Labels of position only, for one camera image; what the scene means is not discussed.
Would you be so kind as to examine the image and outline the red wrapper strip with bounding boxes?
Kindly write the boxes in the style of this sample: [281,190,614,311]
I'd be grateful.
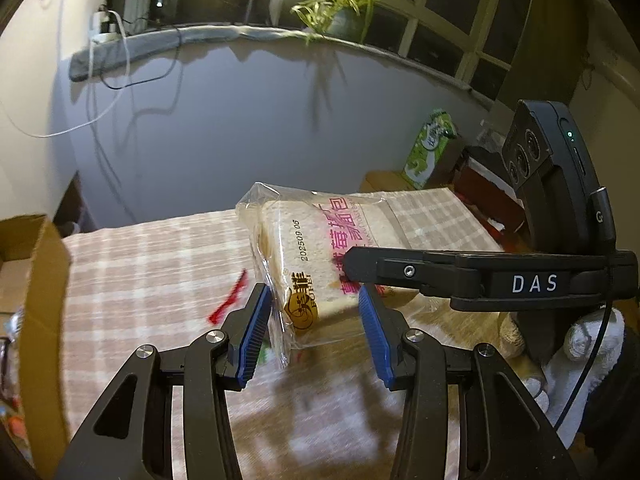
[209,269,249,324]

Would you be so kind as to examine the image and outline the potted green plant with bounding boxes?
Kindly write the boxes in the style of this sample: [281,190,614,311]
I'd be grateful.
[291,0,396,43]

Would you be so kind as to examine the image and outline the dark curtain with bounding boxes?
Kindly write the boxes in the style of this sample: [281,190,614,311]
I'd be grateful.
[495,0,603,111]

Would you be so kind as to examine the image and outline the grey stone window sill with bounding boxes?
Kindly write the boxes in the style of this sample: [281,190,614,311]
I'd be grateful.
[67,24,493,111]

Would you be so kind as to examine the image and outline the checkered blanket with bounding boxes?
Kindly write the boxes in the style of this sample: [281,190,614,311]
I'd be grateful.
[62,187,551,480]

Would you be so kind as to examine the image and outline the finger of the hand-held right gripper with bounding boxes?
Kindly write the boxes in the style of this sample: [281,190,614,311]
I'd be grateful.
[345,246,485,300]

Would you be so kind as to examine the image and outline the dark red box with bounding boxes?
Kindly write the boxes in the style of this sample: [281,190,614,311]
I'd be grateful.
[452,147,526,252]

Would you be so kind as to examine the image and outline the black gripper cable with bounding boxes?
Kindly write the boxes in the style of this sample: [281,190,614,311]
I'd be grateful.
[552,186,619,433]

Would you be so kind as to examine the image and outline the white charger plugs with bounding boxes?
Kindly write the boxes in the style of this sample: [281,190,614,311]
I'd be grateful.
[90,5,124,44]

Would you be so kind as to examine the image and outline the wooden stool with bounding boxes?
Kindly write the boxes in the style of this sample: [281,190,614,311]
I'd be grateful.
[360,172,426,194]

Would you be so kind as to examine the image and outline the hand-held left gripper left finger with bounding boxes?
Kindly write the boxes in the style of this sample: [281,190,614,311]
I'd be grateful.
[52,282,273,480]

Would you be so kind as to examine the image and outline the person's right forearm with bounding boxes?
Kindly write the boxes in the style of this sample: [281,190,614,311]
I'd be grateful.
[585,355,640,461]

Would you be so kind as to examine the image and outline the clear packet with red ends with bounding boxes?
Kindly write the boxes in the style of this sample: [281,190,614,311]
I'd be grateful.
[0,305,27,441]

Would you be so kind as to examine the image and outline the cardboard box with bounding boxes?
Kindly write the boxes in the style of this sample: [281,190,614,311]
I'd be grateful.
[0,214,73,466]

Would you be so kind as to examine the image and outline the sliced bread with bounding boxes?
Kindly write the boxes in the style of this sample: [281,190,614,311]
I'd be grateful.
[236,182,451,371]

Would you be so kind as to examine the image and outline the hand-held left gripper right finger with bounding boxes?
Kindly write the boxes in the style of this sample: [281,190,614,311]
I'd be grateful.
[358,285,583,480]

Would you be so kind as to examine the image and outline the person's right hand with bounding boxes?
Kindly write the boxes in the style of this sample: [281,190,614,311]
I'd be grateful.
[544,307,627,442]

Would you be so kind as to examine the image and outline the long white cable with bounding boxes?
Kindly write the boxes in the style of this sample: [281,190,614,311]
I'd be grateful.
[0,9,132,139]

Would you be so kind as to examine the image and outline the green white carton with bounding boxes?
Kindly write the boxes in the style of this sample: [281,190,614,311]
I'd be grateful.
[402,107,458,191]

